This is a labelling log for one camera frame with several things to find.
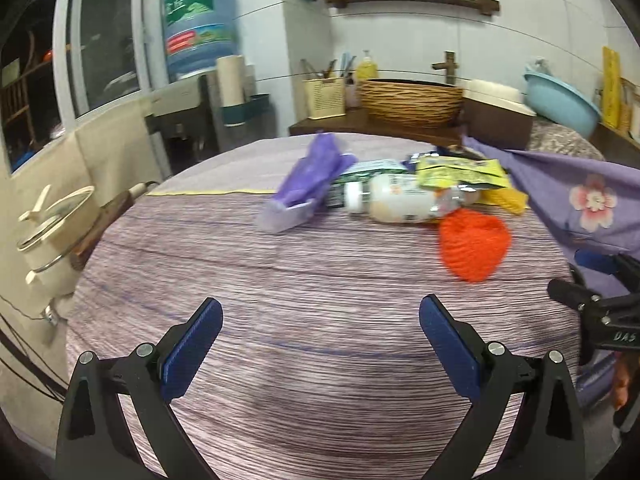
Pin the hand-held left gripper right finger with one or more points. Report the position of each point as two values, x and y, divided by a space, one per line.
450 345

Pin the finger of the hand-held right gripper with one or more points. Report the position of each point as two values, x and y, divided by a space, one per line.
595 261
567 291

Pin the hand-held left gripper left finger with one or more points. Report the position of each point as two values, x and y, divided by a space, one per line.
192 345

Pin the orange foam net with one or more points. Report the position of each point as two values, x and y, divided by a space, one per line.
472 245

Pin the yellow foam net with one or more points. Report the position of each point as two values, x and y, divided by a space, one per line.
505 201

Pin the yellow-green snack packet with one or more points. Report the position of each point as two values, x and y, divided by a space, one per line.
460 172

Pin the green packet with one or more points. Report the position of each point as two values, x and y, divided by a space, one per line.
370 167

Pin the purple plastic pouch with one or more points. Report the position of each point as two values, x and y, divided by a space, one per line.
310 180

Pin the purple floral cloth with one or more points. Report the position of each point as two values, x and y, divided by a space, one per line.
560 180

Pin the blue plastic basin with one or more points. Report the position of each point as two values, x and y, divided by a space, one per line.
562 105

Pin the brown box white lid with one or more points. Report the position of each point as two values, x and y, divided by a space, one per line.
500 120

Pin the tall yellow package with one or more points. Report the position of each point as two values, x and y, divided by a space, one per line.
611 85

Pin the pot lid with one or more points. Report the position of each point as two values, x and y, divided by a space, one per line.
55 217

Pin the beige cloth cover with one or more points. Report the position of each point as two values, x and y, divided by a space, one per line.
115 160

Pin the green roll holder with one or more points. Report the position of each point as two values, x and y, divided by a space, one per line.
252 110

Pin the water dispenser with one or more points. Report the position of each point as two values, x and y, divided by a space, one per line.
175 102

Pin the woven basket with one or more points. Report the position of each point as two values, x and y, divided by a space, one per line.
410 102

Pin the dark wooden counter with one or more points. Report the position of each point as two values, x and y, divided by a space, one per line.
345 125

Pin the wooden faucet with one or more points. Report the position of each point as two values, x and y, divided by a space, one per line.
446 66

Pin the paper towel roll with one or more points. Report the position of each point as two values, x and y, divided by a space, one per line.
231 80

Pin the cream utensil holder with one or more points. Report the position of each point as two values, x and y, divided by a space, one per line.
324 97

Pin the yellow soap bottle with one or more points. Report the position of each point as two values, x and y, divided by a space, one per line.
367 67

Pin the dark wooden utensil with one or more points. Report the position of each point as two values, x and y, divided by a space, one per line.
331 69

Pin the window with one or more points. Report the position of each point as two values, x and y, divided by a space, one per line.
105 45

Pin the blue water jug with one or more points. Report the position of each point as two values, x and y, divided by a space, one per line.
200 25

